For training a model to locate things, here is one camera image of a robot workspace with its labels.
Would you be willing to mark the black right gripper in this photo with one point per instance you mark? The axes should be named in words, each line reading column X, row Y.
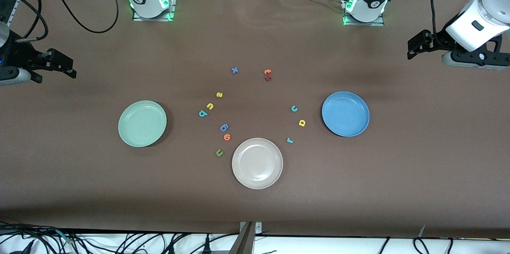
column 20, row 54

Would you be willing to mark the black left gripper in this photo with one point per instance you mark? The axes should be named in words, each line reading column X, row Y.
column 437, row 42

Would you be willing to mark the teal foam letter b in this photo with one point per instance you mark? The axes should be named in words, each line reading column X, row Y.
column 201, row 113

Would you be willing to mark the blue plate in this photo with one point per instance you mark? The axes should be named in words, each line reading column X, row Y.
column 345, row 114

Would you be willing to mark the green plate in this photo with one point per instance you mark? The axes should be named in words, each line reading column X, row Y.
column 142, row 124

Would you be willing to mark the brown table cover sheet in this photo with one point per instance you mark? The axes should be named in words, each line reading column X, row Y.
column 255, row 39

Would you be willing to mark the blue foam digit 6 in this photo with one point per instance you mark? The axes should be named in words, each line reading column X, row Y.
column 222, row 129

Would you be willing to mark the beige plate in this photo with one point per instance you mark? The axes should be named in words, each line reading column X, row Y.
column 257, row 163

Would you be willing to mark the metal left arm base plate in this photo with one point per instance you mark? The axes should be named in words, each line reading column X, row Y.
column 364, row 24

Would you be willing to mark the aluminium frame rail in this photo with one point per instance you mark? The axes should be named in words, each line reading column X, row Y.
column 15, row 7

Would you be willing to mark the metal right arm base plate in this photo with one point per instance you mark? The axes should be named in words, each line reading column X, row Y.
column 153, row 19

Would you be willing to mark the metal table edge bracket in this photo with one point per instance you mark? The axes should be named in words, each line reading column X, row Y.
column 250, row 238

